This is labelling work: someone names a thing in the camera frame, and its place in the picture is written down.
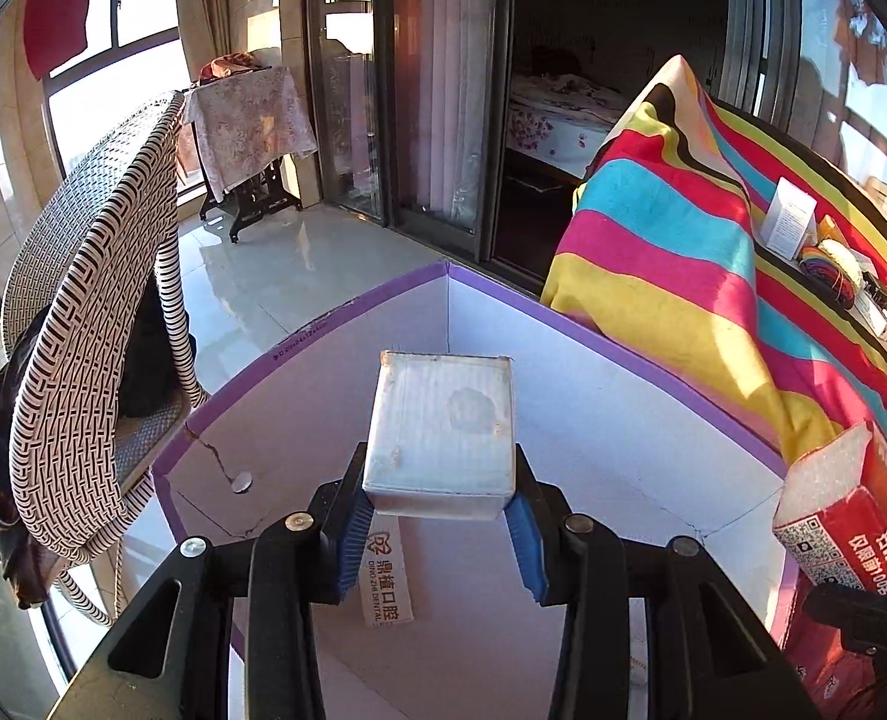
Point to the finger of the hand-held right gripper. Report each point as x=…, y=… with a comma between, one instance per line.
x=863, y=611

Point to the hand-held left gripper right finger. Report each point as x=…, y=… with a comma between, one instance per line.
x=529, y=549

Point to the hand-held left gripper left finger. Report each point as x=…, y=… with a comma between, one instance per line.
x=353, y=540

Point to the red tissue packet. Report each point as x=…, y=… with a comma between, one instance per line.
x=855, y=510

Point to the white square box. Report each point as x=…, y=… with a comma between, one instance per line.
x=439, y=427

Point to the purple-edged white cardboard box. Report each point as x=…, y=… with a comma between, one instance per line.
x=600, y=420

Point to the rainbow thread roll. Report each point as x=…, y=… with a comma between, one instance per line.
x=833, y=266

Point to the white paper label slip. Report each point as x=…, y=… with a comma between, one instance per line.
x=387, y=577

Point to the pink patterned pants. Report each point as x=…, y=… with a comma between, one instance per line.
x=833, y=682

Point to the small silver coin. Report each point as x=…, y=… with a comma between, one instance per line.
x=242, y=481

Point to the rainbow striped blanket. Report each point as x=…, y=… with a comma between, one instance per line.
x=660, y=240

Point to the black and white wicker chair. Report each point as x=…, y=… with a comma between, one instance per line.
x=91, y=315

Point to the dark brown bag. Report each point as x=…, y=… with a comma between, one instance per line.
x=1, y=465

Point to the white printed carton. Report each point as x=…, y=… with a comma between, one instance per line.
x=788, y=217

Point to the floral cloth covered table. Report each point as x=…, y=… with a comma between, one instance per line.
x=248, y=120

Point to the bed with floral sheet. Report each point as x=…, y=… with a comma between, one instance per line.
x=563, y=112

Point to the sheer white curtain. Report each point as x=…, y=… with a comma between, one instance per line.
x=443, y=75

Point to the red hanging cloth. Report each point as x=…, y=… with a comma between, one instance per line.
x=57, y=7

